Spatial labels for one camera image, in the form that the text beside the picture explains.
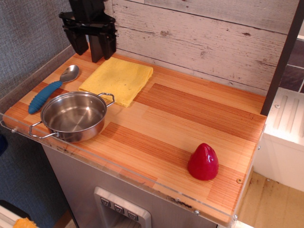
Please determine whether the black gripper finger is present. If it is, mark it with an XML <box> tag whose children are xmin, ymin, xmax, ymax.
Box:
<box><xmin>97</xmin><ymin>32</ymin><xmax>116</xmax><ymax>60</ymax></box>
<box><xmin>64</xmin><ymin>29</ymin><xmax>88</xmax><ymax>55</ymax></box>

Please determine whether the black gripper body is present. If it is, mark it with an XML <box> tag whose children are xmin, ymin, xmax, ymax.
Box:
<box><xmin>59</xmin><ymin>0</ymin><xmax>116</xmax><ymax>36</ymax></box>

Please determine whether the yellow cloth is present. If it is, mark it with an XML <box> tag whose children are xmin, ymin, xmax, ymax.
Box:
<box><xmin>78</xmin><ymin>57</ymin><xmax>153</xmax><ymax>107</ymax></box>

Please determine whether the stainless steel pot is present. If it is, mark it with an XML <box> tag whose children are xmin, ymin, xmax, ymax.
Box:
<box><xmin>29</xmin><ymin>91</ymin><xmax>115</xmax><ymax>143</ymax></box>

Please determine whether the clear acrylic table edge guard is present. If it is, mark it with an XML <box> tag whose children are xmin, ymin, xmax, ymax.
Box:
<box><xmin>1</xmin><ymin>114</ymin><xmax>241</xmax><ymax>227</ymax></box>

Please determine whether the red plastic strawberry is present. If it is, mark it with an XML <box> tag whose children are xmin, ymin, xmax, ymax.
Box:
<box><xmin>187</xmin><ymin>143</ymin><xmax>219</xmax><ymax>181</ymax></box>

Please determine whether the grey toy fridge cabinet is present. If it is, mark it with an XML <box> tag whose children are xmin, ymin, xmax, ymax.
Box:
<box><xmin>43</xmin><ymin>146</ymin><xmax>217</xmax><ymax>228</ymax></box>

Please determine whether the silver dispenser button panel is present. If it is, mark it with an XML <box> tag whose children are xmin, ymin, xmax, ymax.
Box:
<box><xmin>94</xmin><ymin>186</ymin><xmax>152</xmax><ymax>228</ymax></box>

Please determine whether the orange object bottom left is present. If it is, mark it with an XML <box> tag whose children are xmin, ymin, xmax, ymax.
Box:
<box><xmin>13</xmin><ymin>218</ymin><xmax>37</xmax><ymax>228</ymax></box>

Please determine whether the white toy sink unit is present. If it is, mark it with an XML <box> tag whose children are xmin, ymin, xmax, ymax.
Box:
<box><xmin>253</xmin><ymin>88</ymin><xmax>304</xmax><ymax>191</ymax></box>

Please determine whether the dark vertical post left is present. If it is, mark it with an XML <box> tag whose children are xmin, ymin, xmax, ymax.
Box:
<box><xmin>88</xmin><ymin>36</ymin><xmax>105</xmax><ymax>63</ymax></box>

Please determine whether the dark vertical post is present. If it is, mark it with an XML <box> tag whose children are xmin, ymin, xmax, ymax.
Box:
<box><xmin>88</xmin><ymin>36</ymin><xmax>105</xmax><ymax>63</ymax></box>
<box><xmin>260</xmin><ymin>0</ymin><xmax>304</xmax><ymax>116</ymax></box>

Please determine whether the blue handled metal spoon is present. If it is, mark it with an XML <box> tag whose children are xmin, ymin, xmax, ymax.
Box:
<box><xmin>28</xmin><ymin>65</ymin><xmax>79</xmax><ymax>114</ymax></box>

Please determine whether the dark vertical post right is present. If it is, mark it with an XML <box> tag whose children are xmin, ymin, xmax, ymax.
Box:
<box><xmin>260</xmin><ymin>0</ymin><xmax>304</xmax><ymax>116</ymax></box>

